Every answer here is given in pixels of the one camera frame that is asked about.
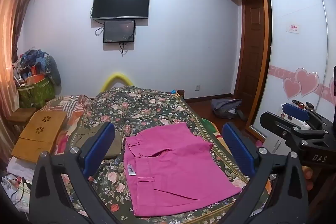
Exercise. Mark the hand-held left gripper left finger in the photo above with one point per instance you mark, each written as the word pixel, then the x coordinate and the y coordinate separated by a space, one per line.
pixel 100 144

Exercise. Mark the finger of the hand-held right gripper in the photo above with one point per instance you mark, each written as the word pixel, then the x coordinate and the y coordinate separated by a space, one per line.
pixel 295 111

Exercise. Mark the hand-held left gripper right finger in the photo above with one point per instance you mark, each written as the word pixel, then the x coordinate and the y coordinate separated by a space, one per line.
pixel 237 148

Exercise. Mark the pink pants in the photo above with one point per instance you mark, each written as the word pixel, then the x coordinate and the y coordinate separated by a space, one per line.
pixel 173 161

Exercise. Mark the olive green pants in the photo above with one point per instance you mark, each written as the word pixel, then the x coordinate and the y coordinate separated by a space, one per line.
pixel 114 145

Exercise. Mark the person's right hand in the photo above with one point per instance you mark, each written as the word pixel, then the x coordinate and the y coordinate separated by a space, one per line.
pixel 307 172

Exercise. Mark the white case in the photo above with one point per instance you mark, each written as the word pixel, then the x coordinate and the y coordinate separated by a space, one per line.
pixel 303 124

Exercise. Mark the pink slipper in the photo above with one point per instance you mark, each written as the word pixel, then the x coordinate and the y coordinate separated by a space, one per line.
pixel 258 144

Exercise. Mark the grey backpack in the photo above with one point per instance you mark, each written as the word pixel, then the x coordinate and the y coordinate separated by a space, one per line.
pixel 225 108

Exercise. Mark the striped cloth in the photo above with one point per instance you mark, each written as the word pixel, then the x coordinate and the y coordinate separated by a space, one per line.
pixel 72 106

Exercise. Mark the floral blanket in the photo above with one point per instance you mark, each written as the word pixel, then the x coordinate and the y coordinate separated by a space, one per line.
pixel 147 108

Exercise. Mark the wooden lap table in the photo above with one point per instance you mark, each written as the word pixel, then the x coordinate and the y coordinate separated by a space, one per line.
pixel 39 134

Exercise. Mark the wooden door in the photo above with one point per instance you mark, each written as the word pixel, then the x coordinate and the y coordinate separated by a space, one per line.
pixel 250 56

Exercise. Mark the wooden stool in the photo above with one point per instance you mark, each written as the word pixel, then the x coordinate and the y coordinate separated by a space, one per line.
pixel 22 115

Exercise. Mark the red white sticker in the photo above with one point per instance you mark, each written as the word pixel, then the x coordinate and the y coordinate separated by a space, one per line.
pixel 292 28

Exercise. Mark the small blue toy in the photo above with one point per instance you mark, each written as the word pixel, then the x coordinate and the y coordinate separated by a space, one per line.
pixel 172 92

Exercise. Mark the white cloth heap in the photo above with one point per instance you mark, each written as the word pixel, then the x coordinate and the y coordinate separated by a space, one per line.
pixel 14 169

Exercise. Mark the pile of clothes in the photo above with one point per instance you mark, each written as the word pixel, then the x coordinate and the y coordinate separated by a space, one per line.
pixel 39 60

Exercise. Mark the small black monitor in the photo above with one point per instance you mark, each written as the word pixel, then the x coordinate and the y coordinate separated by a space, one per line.
pixel 119 31

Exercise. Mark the patterned curtain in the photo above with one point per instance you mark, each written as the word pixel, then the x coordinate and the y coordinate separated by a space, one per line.
pixel 11 29

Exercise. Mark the wooden bed post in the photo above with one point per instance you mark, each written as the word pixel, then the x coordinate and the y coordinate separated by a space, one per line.
pixel 181 93

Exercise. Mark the wall television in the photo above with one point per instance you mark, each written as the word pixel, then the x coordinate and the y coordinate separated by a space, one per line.
pixel 120 3

